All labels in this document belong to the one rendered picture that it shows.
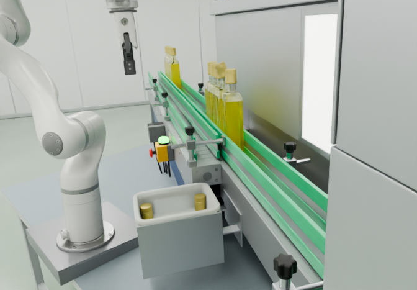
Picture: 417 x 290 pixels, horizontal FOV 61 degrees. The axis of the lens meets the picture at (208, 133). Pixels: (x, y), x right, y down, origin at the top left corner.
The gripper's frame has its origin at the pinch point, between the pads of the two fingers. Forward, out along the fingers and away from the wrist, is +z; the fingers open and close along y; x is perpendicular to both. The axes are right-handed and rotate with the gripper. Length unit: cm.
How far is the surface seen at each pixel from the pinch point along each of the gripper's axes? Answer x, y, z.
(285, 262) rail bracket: -15, -71, 18
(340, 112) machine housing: -8, -91, -7
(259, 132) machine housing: -45, 14, 29
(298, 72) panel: -42.0, -21.3, 2.5
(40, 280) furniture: 58, 68, 115
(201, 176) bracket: -17.5, -7.0, 33.8
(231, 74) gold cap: -29.9, -1.9, 4.4
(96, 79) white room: 53, 590, 81
